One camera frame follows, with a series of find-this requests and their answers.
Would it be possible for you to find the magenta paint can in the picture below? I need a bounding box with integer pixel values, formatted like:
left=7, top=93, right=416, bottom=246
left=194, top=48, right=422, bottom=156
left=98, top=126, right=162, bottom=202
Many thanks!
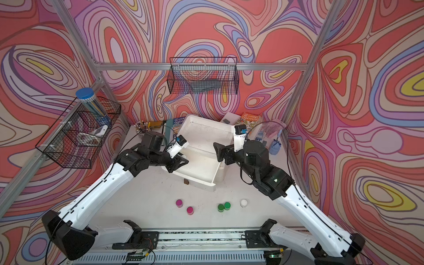
left=176, top=199, right=183, bottom=208
left=186, top=206, right=194, bottom=215

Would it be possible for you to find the white paint can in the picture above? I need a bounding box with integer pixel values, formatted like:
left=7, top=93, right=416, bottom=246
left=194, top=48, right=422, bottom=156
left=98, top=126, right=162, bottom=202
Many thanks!
left=240, top=199, right=248, bottom=208

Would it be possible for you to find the white drawer cabinet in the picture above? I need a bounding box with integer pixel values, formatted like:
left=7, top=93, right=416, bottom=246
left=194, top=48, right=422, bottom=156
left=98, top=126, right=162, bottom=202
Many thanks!
left=178, top=115, right=233, bottom=155

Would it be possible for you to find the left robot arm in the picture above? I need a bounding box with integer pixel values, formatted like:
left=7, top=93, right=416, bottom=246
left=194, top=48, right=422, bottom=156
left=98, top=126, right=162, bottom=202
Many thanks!
left=42, top=131, right=189, bottom=261

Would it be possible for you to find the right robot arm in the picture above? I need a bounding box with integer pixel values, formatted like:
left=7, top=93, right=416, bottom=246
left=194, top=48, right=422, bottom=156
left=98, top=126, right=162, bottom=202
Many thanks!
left=213, top=140, right=365, bottom=265

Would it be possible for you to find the white book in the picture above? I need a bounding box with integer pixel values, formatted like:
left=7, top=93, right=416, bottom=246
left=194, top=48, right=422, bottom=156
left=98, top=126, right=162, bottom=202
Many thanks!
left=220, top=113, right=241, bottom=125

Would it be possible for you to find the orange treehouse book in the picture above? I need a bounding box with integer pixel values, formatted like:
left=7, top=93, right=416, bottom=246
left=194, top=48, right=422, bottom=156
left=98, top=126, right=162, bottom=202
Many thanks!
left=239, top=113, right=262, bottom=131

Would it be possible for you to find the teal folder with book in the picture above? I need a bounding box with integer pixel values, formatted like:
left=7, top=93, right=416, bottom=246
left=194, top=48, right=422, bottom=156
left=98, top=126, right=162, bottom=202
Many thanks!
left=165, top=117, right=185, bottom=138

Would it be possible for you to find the blue desk lamp base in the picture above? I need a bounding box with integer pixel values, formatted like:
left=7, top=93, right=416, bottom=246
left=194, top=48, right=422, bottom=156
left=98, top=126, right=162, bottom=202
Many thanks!
left=269, top=139, right=282, bottom=155

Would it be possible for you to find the pencil cup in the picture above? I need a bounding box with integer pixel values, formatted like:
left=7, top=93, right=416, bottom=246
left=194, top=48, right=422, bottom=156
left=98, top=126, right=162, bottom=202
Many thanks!
left=134, top=121, right=149, bottom=134

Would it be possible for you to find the pink plastic case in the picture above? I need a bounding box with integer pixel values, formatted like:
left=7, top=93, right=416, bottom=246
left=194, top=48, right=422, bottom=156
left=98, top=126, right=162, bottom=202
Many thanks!
left=261, top=119, right=287, bottom=138

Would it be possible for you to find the white object in basket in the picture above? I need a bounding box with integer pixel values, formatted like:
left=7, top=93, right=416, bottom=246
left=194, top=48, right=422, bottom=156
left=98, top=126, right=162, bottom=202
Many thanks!
left=90, top=125, right=108, bottom=137

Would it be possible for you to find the blue lid pencil tube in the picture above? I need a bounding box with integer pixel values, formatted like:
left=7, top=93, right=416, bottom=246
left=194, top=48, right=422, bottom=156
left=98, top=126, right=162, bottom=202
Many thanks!
left=76, top=87, right=110, bottom=126

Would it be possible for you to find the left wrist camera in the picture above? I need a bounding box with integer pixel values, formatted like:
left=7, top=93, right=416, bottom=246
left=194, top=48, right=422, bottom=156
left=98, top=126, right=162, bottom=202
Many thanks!
left=166, top=135, right=189, bottom=159

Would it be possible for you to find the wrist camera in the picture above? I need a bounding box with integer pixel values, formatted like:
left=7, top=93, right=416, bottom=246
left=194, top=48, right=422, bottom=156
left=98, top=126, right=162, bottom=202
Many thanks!
left=233, top=124, right=247, bottom=152
left=166, top=135, right=189, bottom=159

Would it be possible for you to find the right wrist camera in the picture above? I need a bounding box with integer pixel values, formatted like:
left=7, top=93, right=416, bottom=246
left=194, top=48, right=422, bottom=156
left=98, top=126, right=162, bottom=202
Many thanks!
left=233, top=124, right=247, bottom=152

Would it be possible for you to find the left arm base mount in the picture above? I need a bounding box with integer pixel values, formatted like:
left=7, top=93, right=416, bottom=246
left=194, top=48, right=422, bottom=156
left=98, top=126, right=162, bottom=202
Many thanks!
left=112, top=219, right=159, bottom=250

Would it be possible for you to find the black wire basket back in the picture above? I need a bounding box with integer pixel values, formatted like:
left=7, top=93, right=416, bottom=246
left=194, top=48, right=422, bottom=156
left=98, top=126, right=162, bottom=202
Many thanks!
left=167, top=56, right=240, bottom=95

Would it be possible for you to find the black wire basket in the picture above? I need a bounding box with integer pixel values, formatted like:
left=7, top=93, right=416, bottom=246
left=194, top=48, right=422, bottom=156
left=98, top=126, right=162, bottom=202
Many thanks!
left=36, top=97, right=121, bottom=169
left=167, top=56, right=240, bottom=95

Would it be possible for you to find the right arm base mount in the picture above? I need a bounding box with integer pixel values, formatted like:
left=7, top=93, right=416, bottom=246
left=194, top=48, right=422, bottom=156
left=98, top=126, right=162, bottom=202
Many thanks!
left=241, top=219, right=286, bottom=249

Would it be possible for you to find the black wire basket left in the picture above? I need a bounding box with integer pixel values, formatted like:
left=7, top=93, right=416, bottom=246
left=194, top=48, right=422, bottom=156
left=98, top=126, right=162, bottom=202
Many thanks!
left=36, top=97, right=121, bottom=169

